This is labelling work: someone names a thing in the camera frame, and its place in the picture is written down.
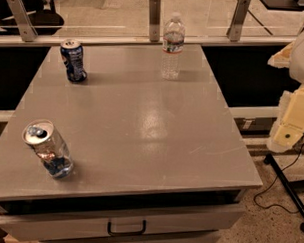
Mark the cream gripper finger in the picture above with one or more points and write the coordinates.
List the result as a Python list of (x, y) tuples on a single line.
[(281, 59), (288, 128)]

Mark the blue pepsi can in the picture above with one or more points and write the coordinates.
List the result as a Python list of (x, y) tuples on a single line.
[(72, 55)]

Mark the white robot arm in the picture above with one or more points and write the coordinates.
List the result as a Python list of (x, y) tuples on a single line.
[(296, 67)]

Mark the silver red bull can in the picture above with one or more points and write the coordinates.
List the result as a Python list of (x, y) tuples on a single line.
[(43, 137)]

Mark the black stand leg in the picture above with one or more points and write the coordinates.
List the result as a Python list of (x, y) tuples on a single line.
[(269, 160)]

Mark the dark desk top right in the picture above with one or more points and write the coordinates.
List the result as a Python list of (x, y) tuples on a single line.
[(289, 5)]

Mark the clear plastic water bottle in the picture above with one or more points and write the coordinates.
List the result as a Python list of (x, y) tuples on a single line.
[(173, 43)]

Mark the grey upper drawer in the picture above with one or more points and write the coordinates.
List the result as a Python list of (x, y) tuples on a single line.
[(93, 224)]

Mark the glass barrier panel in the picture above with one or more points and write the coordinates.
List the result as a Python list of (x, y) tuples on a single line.
[(202, 18)]

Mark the black office chair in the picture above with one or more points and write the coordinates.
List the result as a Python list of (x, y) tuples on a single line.
[(42, 15)]

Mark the right metal bracket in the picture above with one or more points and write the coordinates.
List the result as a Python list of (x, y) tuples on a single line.
[(240, 13)]

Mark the metal bracket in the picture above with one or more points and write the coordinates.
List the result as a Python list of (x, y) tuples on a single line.
[(240, 13), (24, 26), (154, 20)]

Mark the middle metal bracket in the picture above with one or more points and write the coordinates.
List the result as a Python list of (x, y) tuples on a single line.
[(154, 20)]

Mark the black drawer handle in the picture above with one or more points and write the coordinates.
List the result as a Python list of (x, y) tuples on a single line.
[(123, 230)]

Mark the left metal bracket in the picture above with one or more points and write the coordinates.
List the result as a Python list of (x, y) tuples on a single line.
[(24, 26)]

